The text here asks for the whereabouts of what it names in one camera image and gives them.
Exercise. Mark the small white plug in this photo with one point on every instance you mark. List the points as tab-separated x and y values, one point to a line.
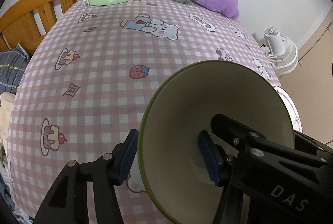
85	2

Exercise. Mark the white plate red pattern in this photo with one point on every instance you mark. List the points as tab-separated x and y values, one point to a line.
292	112

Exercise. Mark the beige crumpled cloth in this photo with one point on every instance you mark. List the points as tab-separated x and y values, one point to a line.
5	114

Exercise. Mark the pink checked tablecloth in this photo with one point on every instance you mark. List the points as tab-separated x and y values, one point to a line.
104	57

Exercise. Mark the white floor fan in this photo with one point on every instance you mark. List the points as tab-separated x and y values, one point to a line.
275	44

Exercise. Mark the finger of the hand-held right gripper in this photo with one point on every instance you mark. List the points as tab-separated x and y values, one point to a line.
317	146
234	130

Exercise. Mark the grey plaid pillow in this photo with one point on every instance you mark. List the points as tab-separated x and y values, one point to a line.
10	67

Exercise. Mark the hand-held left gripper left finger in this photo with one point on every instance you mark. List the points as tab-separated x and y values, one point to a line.
127	159

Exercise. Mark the beige bowl blue pattern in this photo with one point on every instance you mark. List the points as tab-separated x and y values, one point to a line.
208	99

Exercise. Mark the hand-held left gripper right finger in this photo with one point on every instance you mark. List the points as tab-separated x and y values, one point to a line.
208	159

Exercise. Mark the beige door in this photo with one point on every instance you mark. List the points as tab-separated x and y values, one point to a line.
322	31

